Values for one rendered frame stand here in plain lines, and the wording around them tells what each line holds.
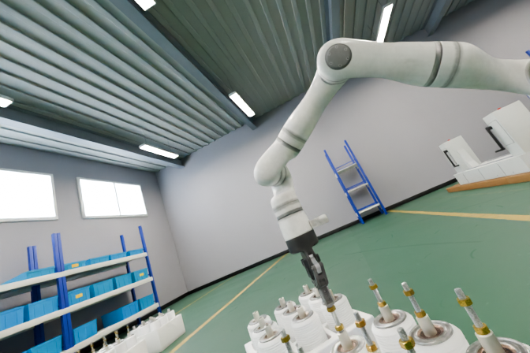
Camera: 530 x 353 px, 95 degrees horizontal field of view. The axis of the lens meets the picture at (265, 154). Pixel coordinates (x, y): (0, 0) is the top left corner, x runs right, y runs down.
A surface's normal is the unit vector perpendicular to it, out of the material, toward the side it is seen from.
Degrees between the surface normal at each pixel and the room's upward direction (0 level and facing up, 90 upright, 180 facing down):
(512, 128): 90
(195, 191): 90
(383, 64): 120
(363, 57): 111
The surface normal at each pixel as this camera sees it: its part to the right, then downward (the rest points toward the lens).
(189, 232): -0.29, -0.21
